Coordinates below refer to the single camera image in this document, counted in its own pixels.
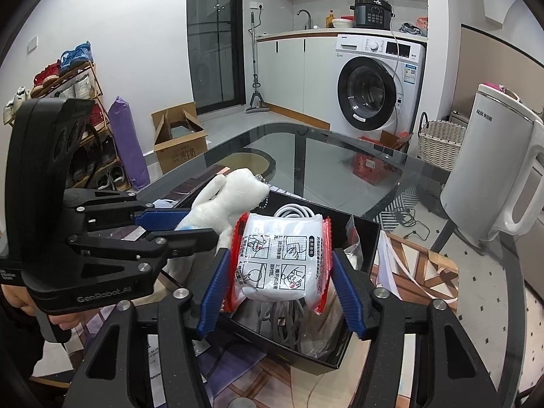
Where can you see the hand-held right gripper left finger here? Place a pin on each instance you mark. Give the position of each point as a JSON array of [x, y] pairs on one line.
[[214, 293]]

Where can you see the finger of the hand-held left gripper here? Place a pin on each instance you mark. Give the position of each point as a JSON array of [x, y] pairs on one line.
[[182, 240], [161, 217]]

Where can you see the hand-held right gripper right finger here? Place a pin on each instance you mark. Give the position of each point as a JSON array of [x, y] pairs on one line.
[[349, 301]]

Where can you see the white plush toy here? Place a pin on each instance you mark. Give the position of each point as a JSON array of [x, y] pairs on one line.
[[229, 195]]

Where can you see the red and white packet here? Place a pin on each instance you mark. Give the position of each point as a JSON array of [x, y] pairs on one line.
[[276, 259]]

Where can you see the black cardboard box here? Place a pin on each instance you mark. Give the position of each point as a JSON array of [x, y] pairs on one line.
[[272, 350]]

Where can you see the person's left hand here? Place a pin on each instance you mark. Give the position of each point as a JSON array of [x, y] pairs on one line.
[[63, 323]]

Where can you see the flat white paper packet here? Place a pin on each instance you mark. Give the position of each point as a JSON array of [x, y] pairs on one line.
[[391, 267]]

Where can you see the open brown cardboard box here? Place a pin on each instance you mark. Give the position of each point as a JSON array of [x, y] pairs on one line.
[[178, 153]]

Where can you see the printed table mat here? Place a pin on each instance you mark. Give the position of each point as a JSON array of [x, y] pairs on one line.
[[416, 272]]

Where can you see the purple rolled mat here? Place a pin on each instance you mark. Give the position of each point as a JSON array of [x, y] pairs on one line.
[[127, 144]]

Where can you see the red cardboard box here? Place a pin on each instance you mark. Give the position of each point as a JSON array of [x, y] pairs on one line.
[[374, 165]]

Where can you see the wooden shoe rack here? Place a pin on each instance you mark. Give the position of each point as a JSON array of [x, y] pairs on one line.
[[98, 93]]

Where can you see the grey mop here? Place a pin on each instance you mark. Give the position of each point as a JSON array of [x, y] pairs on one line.
[[257, 108]]

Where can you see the shoe rack with shoes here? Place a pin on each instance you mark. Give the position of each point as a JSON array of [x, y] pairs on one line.
[[76, 55]]

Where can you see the wicker basket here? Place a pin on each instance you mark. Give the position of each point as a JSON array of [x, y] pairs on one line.
[[442, 144]]

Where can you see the dark glass door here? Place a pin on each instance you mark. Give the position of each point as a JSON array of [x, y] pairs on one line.
[[212, 38]]

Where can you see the white kitchen counter cabinet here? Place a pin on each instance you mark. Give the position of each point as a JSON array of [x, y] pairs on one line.
[[289, 72]]

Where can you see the white electric kettle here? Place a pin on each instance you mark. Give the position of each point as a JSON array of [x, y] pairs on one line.
[[480, 157]]

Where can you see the white washing machine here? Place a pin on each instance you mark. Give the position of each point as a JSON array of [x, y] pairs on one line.
[[369, 89]]

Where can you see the kitchen faucet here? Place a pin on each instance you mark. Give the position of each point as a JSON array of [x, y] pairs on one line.
[[308, 13]]

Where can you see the pink cloth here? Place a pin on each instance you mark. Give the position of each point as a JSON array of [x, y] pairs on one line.
[[495, 87]]

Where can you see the yellow bottle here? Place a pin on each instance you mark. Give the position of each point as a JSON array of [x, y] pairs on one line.
[[330, 20]]

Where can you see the white and red bowl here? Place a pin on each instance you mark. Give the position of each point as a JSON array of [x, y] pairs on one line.
[[343, 23]]

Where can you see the grey crumpled cloth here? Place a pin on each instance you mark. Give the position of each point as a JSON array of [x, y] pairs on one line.
[[410, 29]]

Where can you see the black pressure cooker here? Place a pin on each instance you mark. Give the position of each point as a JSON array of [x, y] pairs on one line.
[[374, 15]]

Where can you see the wall light switch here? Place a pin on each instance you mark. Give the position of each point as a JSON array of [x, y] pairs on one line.
[[33, 43]]

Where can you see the wall power outlet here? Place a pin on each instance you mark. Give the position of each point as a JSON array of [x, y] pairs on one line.
[[257, 6]]

